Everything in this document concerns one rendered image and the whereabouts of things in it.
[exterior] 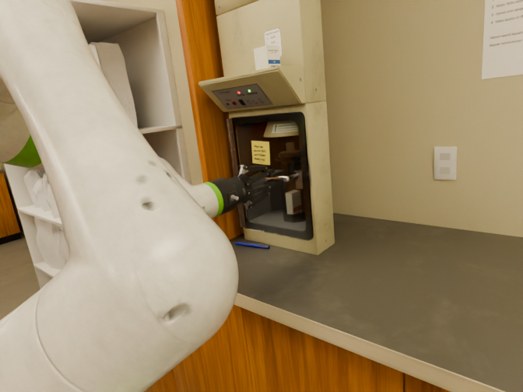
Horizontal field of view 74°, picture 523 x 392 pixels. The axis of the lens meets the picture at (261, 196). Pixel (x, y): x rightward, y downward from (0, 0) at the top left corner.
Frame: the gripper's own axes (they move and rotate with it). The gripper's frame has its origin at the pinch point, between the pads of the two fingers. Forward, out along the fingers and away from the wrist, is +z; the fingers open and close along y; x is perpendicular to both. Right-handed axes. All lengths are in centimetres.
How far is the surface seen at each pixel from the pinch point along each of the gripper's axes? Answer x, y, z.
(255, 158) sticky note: 9.8, 5.2, 3.5
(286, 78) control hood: -10.9, 27.8, -4.0
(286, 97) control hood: -7.5, 23.2, -0.1
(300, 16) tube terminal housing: -10.7, 43.6, 4.6
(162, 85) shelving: 117, 40, 47
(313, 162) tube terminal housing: -10.9, 3.9, 5.8
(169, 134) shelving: 119, 10, 47
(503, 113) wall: -53, 12, 48
